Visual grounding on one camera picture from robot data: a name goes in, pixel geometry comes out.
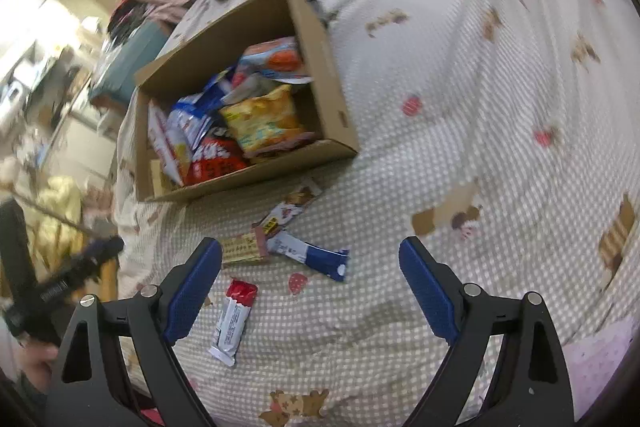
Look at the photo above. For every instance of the red grey snack bar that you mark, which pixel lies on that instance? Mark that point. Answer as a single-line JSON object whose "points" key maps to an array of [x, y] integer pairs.
{"points": [[235, 322]]}

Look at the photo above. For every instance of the teal cushion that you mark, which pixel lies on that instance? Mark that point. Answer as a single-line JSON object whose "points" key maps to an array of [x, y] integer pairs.
{"points": [[127, 57]]}

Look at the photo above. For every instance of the yellow cloth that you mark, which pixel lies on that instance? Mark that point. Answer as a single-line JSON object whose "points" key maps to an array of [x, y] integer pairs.
{"points": [[55, 217]]}

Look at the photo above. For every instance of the brown cardboard box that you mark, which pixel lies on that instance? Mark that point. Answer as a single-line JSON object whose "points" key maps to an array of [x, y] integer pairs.
{"points": [[325, 107]]}

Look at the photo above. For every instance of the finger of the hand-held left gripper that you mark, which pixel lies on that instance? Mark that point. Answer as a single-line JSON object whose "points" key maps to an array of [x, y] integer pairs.
{"points": [[102, 254]]}

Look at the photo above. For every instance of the red edged white snack packet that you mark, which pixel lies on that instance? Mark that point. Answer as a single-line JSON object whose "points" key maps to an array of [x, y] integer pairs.
{"points": [[162, 142]]}

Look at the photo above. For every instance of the pink patterned cloth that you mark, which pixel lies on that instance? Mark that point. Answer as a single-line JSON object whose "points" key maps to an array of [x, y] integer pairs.
{"points": [[595, 372]]}

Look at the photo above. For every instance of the brown white small packet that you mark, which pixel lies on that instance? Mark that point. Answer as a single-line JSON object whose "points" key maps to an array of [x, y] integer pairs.
{"points": [[290, 204]]}

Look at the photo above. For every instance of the pile of clothes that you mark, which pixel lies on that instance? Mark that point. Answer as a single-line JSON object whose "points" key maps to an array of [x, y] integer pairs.
{"points": [[125, 14]]}

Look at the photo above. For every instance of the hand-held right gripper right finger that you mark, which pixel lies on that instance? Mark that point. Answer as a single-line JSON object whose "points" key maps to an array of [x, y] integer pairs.
{"points": [[427, 292]]}

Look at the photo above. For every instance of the person's left forearm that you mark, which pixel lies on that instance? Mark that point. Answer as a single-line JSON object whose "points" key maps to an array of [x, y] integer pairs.
{"points": [[22, 399]]}

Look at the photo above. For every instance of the printed dotted blanket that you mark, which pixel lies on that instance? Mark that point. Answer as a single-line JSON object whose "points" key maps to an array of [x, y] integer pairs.
{"points": [[450, 107]]}

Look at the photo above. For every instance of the blue white snack packet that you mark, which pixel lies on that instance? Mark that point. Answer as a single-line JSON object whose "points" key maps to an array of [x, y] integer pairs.
{"points": [[192, 117]]}

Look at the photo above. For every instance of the blue white snack bar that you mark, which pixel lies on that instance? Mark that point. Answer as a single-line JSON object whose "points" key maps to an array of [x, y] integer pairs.
{"points": [[315, 257]]}

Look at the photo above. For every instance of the yellow snack packet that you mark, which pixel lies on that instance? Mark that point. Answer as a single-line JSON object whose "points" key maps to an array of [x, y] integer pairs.
{"points": [[265, 119]]}

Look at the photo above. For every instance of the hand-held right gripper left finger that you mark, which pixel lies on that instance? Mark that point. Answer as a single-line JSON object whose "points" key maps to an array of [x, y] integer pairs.
{"points": [[192, 292]]}

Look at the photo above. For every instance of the person's left hand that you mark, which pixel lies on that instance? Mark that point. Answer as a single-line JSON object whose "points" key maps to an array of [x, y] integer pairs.
{"points": [[36, 359]]}

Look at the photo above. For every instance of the beige snack bar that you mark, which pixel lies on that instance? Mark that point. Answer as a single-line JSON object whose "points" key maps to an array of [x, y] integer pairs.
{"points": [[245, 248]]}

